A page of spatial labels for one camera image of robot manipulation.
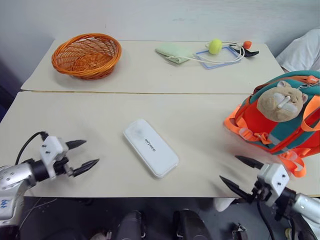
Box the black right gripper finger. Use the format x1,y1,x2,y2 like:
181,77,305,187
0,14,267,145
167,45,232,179
234,155,265,170
219,175,254,203

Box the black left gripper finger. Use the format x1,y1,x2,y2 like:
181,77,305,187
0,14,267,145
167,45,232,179
65,139,87,150
72,158,100,177

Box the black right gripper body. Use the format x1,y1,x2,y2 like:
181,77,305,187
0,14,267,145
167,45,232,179
250,180,274,204

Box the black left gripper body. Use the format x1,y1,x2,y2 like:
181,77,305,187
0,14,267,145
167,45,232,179
53,156,76,178

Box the orange and teal backpack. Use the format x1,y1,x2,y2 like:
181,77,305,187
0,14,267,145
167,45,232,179
223,70,320,179

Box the white rectangular plastic case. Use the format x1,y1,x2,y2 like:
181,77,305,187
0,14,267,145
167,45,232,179
122,118,180,179

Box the white rounded object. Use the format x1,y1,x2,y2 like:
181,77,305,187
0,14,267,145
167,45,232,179
213,197,236,213

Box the dark rounded shape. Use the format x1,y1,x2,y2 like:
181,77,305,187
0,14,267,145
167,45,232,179
116,209,147,240
173,208,211,240

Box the beige hamster plush toy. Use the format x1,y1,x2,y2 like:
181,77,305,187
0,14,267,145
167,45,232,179
256,80,309,123

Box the orange wicker basket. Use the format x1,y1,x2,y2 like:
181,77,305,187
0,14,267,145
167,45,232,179
51,33,123,81

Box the black tool with orange knob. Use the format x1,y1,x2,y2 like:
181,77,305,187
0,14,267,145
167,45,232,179
240,40,261,59

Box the white fabric bundle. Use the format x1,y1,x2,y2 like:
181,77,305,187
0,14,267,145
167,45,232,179
275,28,320,74

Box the yellow tennis ball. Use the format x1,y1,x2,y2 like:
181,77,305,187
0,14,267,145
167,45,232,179
208,38,223,55

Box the light green folded cloth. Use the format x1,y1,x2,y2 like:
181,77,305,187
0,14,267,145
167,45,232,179
154,42,195,67

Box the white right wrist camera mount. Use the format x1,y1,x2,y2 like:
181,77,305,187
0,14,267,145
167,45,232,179
256,162,291,195

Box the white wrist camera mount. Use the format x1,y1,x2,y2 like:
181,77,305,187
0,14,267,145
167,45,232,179
256,162,291,195
39,135,69,180

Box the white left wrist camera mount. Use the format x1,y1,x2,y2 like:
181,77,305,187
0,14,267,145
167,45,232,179
39,135,69,180

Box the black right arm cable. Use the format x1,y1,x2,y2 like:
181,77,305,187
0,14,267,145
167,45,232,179
256,198,279,240

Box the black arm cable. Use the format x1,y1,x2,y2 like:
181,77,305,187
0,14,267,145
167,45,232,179
15,131,50,166
256,198,279,240

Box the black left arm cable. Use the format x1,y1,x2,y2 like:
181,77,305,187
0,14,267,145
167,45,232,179
15,131,50,166

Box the white cord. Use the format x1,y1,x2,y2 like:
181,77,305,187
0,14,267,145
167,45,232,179
166,40,246,67

